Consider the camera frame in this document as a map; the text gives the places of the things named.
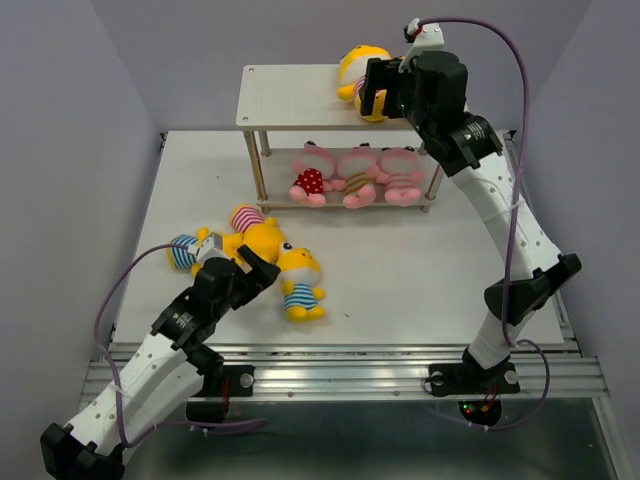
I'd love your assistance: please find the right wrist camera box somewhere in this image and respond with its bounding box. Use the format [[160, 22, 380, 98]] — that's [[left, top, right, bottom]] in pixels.
[[404, 18, 445, 61]]

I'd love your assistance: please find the purple cable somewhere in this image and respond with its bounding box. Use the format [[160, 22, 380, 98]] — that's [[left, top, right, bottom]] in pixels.
[[424, 17, 551, 434], [94, 243, 271, 449]]

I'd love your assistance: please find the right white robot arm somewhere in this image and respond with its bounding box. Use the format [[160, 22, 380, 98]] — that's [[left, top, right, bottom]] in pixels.
[[359, 51, 581, 390]]

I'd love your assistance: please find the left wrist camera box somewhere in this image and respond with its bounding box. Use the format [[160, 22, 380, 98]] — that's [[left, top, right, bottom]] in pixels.
[[194, 230, 229, 266]]

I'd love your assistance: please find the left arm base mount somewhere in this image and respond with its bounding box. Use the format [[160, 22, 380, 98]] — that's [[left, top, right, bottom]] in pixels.
[[194, 365, 255, 399]]

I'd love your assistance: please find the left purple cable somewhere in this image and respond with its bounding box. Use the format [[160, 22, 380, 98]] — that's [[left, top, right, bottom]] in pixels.
[[94, 243, 271, 449]]

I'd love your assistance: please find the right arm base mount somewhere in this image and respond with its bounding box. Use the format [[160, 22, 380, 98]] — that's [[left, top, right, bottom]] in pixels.
[[422, 362, 521, 398]]

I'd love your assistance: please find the pink toy yellow striped shirt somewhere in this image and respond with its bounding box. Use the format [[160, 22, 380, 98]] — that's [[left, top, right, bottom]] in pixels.
[[331, 143, 379, 209]]

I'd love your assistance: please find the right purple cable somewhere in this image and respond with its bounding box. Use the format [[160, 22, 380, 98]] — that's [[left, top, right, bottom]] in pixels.
[[424, 17, 551, 434]]

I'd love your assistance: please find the yellow toy blue stripes centre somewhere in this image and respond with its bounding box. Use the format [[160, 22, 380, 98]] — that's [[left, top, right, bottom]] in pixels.
[[276, 242, 326, 323]]

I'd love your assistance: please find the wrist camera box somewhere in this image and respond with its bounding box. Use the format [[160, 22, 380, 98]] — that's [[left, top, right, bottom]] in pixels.
[[194, 230, 229, 266], [404, 18, 445, 61]]

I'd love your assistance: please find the yellow toy blue stripes face-down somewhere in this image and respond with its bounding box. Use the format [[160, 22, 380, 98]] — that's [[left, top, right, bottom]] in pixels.
[[167, 227, 235, 277]]

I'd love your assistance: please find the yellow toy pink stripes face-down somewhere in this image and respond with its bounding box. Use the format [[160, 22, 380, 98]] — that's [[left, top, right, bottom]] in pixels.
[[227, 204, 286, 264]]

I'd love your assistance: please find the aluminium rail frame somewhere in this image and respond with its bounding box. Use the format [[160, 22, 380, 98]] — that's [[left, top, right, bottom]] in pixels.
[[59, 130, 621, 480]]

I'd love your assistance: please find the pink toy red polka shirt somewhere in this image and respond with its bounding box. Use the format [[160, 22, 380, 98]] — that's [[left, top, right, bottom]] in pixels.
[[289, 141, 336, 208]]

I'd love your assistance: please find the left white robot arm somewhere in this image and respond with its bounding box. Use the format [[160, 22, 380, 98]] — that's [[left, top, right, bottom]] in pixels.
[[40, 245, 280, 479]]

